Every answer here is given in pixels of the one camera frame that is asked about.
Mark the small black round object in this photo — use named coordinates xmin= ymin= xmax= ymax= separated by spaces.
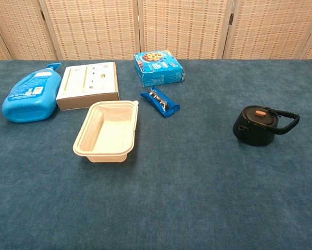
xmin=232 ymin=105 xmax=301 ymax=146

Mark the blue cookie snack pack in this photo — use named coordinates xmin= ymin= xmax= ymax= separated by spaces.
xmin=140 ymin=87 xmax=181 ymax=118

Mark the beige plastic food container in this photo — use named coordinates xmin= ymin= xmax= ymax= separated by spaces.
xmin=72 ymin=100 xmax=140 ymax=164

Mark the blue cookie box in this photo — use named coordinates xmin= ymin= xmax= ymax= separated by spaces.
xmin=133 ymin=49 xmax=184 ymax=88

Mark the blue table cloth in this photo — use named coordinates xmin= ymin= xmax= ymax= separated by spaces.
xmin=0 ymin=58 xmax=312 ymax=250

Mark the white flat cardboard box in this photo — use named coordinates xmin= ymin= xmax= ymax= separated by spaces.
xmin=56 ymin=61 xmax=120 ymax=111

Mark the woven folding screen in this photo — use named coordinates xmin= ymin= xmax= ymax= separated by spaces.
xmin=0 ymin=0 xmax=312 ymax=65

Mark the blue detergent bottle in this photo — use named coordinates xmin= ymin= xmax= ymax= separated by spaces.
xmin=2 ymin=62 xmax=63 ymax=123

